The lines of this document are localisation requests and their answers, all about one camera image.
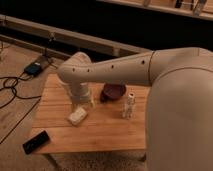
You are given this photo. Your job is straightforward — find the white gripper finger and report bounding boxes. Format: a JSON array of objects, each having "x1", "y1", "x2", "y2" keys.
[
  {"x1": 89, "y1": 100, "x2": 95, "y2": 108},
  {"x1": 71, "y1": 103, "x2": 78, "y2": 112}
]

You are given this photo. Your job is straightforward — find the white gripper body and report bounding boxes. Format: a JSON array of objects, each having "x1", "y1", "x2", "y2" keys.
[{"x1": 68, "y1": 83, "x2": 91, "y2": 103}]

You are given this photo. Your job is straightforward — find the wooden table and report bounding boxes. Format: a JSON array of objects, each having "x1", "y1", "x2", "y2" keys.
[{"x1": 30, "y1": 74, "x2": 149, "y2": 155}]

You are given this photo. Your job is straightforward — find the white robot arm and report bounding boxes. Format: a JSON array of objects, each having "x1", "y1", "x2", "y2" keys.
[{"x1": 58, "y1": 48, "x2": 213, "y2": 171}]

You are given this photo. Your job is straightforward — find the long wooden bench rail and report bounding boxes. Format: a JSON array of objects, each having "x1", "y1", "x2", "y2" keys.
[{"x1": 0, "y1": 14, "x2": 149, "y2": 57}]

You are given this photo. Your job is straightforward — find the black floor cable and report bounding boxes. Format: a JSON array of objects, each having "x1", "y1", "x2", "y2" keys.
[{"x1": 0, "y1": 54, "x2": 68, "y2": 145}]

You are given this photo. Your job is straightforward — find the dark red bowl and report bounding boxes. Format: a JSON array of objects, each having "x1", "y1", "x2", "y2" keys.
[{"x1": 100, "y1": 84, "x2": 126, "y2": 102}]

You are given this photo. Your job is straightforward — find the black remote control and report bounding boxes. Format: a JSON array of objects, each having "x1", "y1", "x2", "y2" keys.
[{"x1": 22, "y1": 131, "x2": 50, "y2": 154}]

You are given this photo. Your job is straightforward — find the white rectangular sponge block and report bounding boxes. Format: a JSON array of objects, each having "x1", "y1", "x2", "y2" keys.
[{"x1": 68, "y1": 107, "x2": 88, "y2": 126}]

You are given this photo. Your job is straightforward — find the clear plastic bottle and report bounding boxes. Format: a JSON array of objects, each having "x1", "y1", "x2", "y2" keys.
[{"x1": 122, "y1": 93, "x2": 135, "y2": 119}]

